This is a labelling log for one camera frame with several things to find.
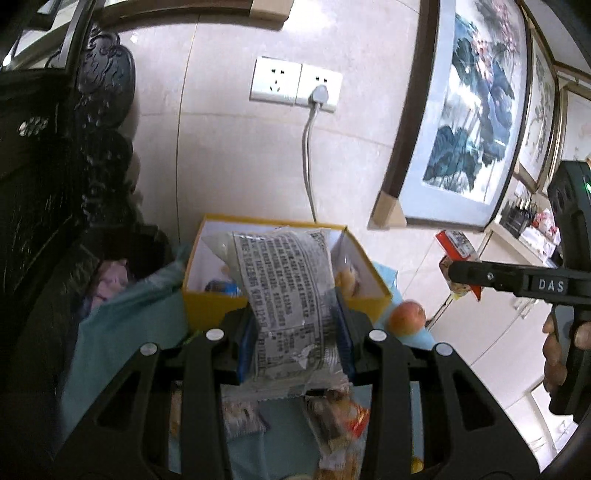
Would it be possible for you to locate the carved dark wooden bench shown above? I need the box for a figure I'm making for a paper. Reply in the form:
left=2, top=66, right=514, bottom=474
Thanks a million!
left=0, top=0, right=185, bottom=480

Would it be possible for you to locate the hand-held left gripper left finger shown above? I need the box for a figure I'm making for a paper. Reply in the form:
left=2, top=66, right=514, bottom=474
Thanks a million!
left=51, top=309, right=257, bottom=480

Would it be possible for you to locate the white red printed box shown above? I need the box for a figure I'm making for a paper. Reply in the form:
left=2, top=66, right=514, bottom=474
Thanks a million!
left=519, top=228, right=557, bottom=259

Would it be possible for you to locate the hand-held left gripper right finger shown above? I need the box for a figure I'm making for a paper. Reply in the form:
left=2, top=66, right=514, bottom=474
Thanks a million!
left=335, top=288, right=541, bottom=480

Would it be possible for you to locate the pink cloth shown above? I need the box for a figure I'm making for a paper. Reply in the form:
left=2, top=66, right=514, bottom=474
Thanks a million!
left=88, top=258, right=137, bottom=315

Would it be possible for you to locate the cardboard corner protector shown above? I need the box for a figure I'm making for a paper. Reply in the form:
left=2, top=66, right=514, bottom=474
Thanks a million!
left=252, top=0, right=296, bottom=21
left=368, top=190, right=407, bottom=230

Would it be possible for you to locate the framed pale painting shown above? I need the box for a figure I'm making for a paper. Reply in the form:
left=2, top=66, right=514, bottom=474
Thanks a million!
left=549, top=69, right=591, bottom=185

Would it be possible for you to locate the red white snack packet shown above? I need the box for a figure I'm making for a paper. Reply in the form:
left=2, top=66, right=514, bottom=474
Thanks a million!
left=436, top=230, right=483, bottom=301

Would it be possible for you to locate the framed branch painting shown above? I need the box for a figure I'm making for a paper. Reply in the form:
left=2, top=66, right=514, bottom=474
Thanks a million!
left=512, top=28, right=561, bottom=195

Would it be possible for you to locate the pink floral box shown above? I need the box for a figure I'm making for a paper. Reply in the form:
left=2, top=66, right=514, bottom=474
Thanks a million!
left=531, top=208, right=557, bottom=241

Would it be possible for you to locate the teal printed tablecloth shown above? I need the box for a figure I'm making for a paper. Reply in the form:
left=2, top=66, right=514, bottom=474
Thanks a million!
left=60, top=258, right=439, bottom=480

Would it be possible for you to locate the clear snack packet black text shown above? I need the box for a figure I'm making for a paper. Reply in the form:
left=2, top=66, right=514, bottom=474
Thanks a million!
left=203, top=226, right=356, bottom=400

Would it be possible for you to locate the black bottle holder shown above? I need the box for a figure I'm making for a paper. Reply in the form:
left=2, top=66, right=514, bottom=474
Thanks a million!
left=503, top=194, right=532, bottom=236

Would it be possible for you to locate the framed lotus painting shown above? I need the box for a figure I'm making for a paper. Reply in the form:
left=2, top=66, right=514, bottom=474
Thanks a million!
left=368, top=0, right=536, bottom=232

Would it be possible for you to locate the grey power cable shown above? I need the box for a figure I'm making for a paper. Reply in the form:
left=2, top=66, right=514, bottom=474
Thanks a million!
left=302, top=104, right=324, bottom=224

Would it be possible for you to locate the person's right hand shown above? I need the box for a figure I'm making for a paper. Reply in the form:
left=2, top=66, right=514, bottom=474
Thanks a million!
left=542, top=314, right=591, bottom=393

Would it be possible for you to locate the red apple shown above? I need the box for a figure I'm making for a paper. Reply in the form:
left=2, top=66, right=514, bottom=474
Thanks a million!
left=387, top=300, right=426, bottom=334

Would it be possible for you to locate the yellow cardboard box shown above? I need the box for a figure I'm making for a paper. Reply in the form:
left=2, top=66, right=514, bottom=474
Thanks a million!
left=181, top=213, right=393, bottom=333

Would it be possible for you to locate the white wall socket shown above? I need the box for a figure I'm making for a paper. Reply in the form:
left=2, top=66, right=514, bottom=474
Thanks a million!
left=295, top=64, right=343, bottom=114
left=250, top=56, right=303, bottom=104

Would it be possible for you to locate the white cabinet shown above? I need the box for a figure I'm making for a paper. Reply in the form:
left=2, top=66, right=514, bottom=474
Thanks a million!
left=427, top=198, right=591, bottom=480

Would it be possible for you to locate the tan pastry snack packet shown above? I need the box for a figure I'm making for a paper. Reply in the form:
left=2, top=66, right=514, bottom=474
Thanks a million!
left=335, top=265, right=361, bottom=296

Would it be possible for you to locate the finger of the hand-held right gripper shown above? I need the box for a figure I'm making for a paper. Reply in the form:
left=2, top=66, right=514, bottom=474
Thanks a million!
left=448, top=261, right=519, bottom=297

